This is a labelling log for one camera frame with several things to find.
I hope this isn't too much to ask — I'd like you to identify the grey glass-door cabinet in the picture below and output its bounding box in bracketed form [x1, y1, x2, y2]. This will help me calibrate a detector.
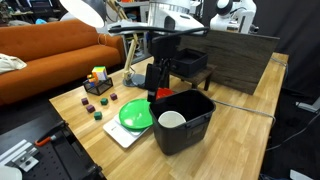
[115, 1, 151, 64]

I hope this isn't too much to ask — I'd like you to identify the wooden desk lamp white shade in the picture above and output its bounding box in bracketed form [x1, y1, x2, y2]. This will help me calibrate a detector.
[59, 0, 148, 89]

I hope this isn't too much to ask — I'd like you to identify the small dark wooden stool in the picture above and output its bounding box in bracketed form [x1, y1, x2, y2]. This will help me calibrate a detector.
[168, 64, 218, 93]

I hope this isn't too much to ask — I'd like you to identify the black floor cable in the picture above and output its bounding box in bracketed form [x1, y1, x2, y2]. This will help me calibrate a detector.
[265, 112, 320, 153]

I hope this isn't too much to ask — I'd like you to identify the grey cable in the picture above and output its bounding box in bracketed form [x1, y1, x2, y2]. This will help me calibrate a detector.
[209, 98, 278, 128]

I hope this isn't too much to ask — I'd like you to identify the white paper cup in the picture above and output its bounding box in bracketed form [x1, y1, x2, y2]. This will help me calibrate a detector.
[157, 110, 187, 129]

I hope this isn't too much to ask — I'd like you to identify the black fabric storage box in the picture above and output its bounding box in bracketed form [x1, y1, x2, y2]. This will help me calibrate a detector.
[170, 48, 210, 79]

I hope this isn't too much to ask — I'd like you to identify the black perforated breadboard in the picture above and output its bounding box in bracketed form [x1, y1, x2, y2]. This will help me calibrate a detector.
[0, 119, 107, 180]

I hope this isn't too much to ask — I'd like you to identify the white cloth bag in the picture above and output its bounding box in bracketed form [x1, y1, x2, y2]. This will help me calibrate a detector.
[0, 53, 28, 76]

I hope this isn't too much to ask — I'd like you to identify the orange and blue toy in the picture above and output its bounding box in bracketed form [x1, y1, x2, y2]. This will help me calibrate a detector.
[86, 73, 100, 88]

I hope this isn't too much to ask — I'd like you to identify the black wire basket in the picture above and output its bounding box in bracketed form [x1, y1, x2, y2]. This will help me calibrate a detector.
[82, 77, 115, 97]

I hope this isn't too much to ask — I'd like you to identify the clamp with orange handle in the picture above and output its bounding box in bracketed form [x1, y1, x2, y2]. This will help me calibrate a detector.
[34, 120, 68, 148]

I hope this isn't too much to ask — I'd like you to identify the multicolour Rubik's cube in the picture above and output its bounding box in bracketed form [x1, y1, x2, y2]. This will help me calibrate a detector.
[91, 66, 109, 83]

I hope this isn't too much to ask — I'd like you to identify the aluminium bracket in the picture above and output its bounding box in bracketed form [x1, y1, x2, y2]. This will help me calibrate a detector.
[0, 139, 41, 173]

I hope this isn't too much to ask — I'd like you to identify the dark wooden board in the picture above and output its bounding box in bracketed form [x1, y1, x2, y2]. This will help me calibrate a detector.
[178, 29, 281, 97]

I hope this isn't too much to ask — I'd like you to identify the dark grey plastic bin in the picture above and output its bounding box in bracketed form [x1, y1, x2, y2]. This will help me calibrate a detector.
[148, 88, 217, 156]

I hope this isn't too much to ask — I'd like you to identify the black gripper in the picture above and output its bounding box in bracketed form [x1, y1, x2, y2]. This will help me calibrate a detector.
[144, 32, 182, 103]

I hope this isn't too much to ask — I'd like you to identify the green plastic plate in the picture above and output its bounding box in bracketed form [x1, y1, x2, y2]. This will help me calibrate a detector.
[118, 98, 155, 131]

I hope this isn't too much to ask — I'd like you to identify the orange sofa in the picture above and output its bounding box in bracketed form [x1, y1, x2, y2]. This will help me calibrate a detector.
[0, 19, 127, 107]

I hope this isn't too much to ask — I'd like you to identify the white kitchen scale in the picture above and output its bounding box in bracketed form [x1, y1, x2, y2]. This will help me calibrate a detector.
[102, 114, 151, 149]

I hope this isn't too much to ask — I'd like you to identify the red plastic bowl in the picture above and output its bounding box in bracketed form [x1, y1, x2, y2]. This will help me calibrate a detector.
[155, 87, 175, 101]

